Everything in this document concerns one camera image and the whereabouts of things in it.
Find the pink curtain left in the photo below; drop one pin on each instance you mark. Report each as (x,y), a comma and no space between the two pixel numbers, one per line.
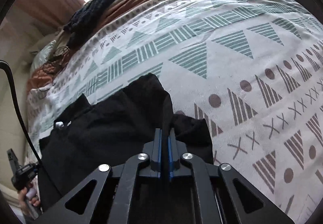
(46,13)

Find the light green pillow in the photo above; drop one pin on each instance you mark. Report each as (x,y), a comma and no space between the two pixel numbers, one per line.
(42,57)

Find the rust brown duvet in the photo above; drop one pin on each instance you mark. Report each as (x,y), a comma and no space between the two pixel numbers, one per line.
(62,54)

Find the patterned geometric bed blanket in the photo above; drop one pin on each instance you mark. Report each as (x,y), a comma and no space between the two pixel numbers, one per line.
(252,69)

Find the black button-up shirt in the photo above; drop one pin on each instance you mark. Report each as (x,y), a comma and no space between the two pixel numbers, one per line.
(85,136)

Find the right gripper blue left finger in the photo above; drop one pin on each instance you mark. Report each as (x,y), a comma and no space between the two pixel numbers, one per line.
(156,154)

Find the dark knitted sweater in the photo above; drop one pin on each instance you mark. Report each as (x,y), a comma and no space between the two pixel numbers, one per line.
(84,20)

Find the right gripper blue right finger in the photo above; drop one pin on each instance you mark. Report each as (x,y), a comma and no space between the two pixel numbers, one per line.
(173,157)

